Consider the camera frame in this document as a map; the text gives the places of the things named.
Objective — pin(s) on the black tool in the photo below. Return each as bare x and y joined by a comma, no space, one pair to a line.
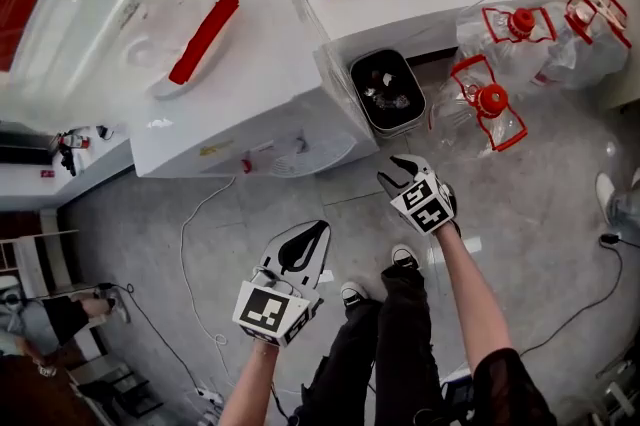
69,161

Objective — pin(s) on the white water dispenser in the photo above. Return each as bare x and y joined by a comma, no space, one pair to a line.
280,79

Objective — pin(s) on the bottle with red label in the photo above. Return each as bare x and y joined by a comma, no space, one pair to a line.
75,141

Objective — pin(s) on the white table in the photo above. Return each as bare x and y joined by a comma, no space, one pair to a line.
40,259

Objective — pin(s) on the person's left shoe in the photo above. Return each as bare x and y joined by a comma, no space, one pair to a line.
354,295

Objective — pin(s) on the black chair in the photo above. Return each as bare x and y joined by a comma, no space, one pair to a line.
125,394

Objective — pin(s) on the white power strip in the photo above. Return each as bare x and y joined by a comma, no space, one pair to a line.
210,399

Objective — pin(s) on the person's black trousers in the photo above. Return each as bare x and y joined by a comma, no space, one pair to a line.
400,354

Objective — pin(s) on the light side table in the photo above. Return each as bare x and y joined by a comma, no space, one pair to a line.
625,39

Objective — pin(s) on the person's left forearm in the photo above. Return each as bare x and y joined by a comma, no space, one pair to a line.
250,389

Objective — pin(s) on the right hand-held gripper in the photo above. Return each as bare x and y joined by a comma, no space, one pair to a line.
425,206

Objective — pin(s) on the person's shoe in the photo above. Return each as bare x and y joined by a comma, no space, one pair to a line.
406,258
354,295

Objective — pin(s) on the large clear water jug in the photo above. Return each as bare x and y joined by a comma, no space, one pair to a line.
100,14

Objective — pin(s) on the person's right forearm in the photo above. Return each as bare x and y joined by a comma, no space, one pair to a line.
470,304

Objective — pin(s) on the small red object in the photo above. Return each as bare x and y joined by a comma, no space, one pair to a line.
47,173

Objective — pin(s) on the black charger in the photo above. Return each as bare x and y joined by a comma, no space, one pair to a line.
103,132

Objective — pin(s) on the person's right shoe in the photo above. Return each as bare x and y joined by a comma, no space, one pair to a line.
406,258

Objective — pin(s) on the grey trash bin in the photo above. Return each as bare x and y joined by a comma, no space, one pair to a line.
387,89

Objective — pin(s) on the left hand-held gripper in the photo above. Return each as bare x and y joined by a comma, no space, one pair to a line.
270,314

